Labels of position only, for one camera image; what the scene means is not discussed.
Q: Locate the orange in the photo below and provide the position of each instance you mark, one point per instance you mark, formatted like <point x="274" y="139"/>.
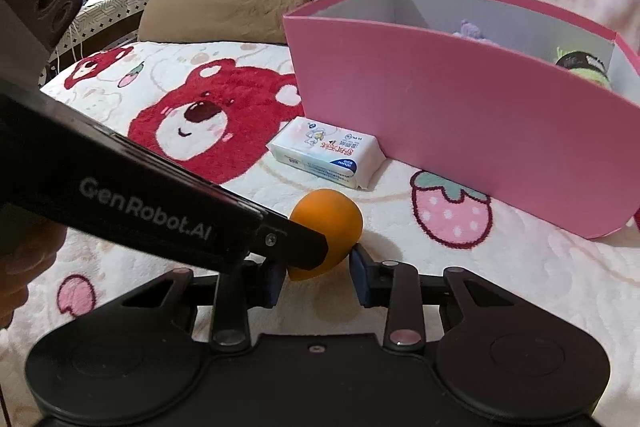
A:
<point x="330" y="217"/>

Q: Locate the purple plush toy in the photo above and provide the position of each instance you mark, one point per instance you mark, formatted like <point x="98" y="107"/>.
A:
<point x="470" y="30"/>

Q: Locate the person's left hand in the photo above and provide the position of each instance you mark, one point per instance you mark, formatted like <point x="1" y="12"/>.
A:
<point x="25" y="257"/>

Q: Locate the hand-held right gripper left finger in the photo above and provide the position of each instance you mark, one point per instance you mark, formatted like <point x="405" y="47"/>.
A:
<point x="272" y="287"/>

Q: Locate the black and green jar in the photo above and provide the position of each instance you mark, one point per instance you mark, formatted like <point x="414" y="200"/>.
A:
<point x="582" y="61"/>

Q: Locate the pink cardboard box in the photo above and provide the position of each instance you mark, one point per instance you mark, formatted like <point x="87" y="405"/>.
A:
<point x="450" y="107"/>

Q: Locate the bear print bed sheet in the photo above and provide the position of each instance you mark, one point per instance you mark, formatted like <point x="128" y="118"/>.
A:
<point x="465" y="287"/>

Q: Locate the patterned bench cushion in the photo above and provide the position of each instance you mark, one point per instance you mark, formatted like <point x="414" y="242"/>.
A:
<point x="110" y="7"/>

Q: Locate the white tissue pack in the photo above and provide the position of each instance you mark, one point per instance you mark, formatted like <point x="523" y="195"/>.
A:
<point x="320" y="152"/>

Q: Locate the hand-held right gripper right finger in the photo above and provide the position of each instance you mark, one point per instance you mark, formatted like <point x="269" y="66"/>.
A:
<point x="361" y="279"/>

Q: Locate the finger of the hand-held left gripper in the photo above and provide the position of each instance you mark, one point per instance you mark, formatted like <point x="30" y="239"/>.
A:
<point x="295" y="244"/>

